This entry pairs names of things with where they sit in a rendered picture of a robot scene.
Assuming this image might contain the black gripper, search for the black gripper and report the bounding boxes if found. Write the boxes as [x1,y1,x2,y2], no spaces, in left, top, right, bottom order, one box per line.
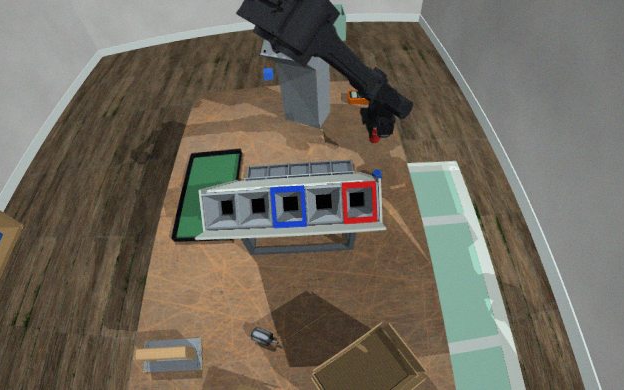
[360,102,396,138]

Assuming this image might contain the grey bank of square funnels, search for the grey bank of square funnels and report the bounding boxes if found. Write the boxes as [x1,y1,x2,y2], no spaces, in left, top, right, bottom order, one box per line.
[195,159,386,240]

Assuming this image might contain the red funnel band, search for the red funnel band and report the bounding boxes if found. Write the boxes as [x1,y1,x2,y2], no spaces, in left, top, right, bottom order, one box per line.
[342,181,377,224]

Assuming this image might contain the blue square band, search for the blue square band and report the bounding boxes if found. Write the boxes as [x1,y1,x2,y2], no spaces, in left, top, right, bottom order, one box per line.
[270,185,307,228]

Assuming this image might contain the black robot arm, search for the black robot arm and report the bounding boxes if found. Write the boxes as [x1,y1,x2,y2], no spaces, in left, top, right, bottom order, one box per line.
[236,0,413,138]

